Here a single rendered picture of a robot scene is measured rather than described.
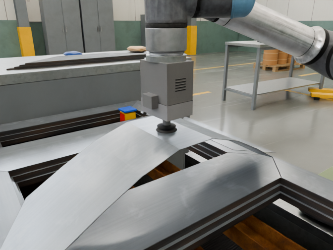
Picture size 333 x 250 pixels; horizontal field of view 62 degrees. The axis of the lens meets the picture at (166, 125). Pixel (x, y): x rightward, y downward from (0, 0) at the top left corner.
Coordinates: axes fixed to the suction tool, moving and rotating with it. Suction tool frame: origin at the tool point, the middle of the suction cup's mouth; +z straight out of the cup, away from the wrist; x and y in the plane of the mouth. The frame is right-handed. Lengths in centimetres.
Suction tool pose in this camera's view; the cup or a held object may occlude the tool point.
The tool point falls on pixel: (166, 135)
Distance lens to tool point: 56.9
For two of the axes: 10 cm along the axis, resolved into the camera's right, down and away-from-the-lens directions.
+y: 6.2, 2.7, -7.4
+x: 7.8, -2.2, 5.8
